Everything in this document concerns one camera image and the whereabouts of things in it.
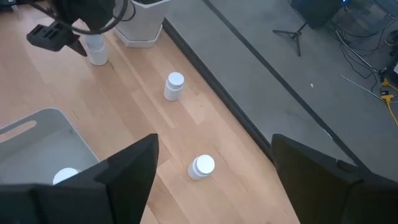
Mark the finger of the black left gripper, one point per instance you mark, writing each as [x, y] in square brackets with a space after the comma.
[49, 39]

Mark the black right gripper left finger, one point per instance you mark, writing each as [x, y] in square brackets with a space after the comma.
[124, 186]

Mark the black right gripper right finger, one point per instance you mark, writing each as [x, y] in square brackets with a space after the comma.
[326, 193]

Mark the white pill bottle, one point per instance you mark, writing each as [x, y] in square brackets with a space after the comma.
[172, 91]
[98, 54]
[203, 165]
[63, 175]

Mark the grey plastic basket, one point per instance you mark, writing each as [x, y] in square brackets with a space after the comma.
[37, 155]

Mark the white faceted planter pot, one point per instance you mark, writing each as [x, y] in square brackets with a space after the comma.
[143, 25]

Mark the black tripod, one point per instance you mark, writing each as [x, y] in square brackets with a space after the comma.
[294, 35]

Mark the black equipment box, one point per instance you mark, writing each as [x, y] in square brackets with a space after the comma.
[314, 12]

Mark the black aluminium table frame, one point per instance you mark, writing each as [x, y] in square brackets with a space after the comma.
[217, 88]

